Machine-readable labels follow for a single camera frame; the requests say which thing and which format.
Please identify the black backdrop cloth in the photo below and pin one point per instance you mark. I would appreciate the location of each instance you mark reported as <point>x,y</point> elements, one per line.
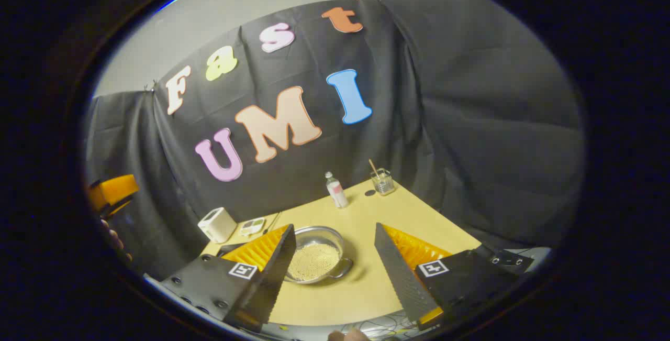
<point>445,95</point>

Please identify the white divided dish with beans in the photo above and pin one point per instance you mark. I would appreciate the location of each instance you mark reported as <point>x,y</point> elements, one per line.
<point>252,227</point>

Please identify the thin wooden stick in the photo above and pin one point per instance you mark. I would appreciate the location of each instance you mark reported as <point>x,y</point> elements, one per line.
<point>373,167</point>

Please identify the black induction cooktop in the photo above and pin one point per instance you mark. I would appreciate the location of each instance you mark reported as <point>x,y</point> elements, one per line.
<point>230,249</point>

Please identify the clear bottle with white label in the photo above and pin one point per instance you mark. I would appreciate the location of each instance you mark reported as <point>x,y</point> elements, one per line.
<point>337,194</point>

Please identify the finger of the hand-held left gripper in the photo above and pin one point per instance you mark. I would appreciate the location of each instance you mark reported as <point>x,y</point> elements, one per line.
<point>118,188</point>

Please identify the steel pot with beans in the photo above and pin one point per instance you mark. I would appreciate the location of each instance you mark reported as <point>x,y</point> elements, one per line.
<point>314,260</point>

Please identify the white toaster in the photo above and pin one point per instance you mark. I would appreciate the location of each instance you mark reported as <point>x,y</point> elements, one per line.
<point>217,224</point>

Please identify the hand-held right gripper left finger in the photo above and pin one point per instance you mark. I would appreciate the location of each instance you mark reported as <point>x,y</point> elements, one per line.
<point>272,283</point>

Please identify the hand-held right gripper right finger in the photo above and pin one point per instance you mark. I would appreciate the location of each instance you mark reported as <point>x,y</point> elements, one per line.
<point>400,278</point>

